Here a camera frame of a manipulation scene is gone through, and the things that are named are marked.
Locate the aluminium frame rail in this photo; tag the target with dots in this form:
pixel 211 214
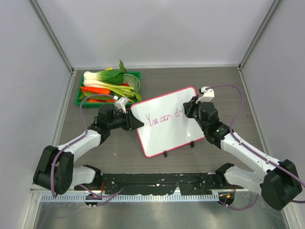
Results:
pixel 261 29
pixel 72 73

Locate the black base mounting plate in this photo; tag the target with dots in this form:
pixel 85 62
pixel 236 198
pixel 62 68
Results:
pixel 159 184

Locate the white slotted cable duct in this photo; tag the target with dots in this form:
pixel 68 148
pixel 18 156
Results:
pixel 86 197

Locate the orange carrot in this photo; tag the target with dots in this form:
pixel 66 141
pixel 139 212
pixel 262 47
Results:
pixel 95 90

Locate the aluminium frame rail right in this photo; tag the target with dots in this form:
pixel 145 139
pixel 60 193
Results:
pixel 261 29

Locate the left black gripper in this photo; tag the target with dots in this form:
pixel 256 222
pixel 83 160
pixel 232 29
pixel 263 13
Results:
pixel 131 122

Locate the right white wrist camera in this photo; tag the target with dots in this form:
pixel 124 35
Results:
pixel 205 95

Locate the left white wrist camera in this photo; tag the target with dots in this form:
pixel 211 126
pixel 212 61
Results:
pixel 121 103

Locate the aluminium frame rail left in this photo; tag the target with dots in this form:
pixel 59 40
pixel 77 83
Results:
pixel 72 73

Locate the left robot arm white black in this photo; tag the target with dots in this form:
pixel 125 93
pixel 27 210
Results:
pixel 55 170

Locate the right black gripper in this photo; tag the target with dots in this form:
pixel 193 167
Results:
pixel 188 106

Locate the pink framed whiteboard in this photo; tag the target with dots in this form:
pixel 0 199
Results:
pixel 165 128

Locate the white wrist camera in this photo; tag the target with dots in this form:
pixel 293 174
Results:
pixel 121 103
pixel 205 95

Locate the bok choy white green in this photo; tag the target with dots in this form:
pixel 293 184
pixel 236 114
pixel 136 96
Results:
pixel 109 76

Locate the green onion stalks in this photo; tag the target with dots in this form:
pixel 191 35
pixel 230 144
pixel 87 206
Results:
pixel 132 91

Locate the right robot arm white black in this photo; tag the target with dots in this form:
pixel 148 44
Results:
pixel 277 182

